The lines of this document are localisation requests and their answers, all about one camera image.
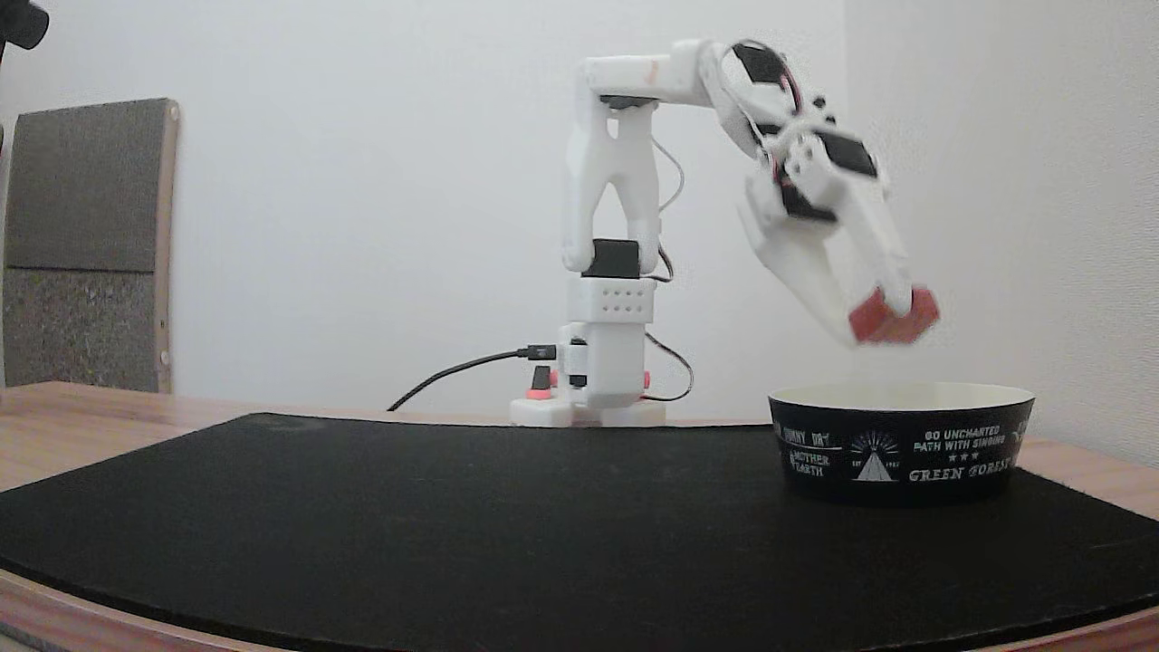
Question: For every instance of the black camera device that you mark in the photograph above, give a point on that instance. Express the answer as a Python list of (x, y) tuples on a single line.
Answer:
[(23, 23)]

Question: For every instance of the red-brown brick toy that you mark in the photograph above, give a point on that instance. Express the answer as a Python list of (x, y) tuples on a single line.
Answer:
[(892, 317)]

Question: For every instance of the navy paper bowl white print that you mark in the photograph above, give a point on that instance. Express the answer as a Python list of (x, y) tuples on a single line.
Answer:
[(896, 448)]

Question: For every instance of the black desk mat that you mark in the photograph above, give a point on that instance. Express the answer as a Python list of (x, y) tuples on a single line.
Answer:
[(453, 525)]

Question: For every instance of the grey board wooden edge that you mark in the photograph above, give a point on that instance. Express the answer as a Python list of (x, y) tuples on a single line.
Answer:
[(86, 244)]

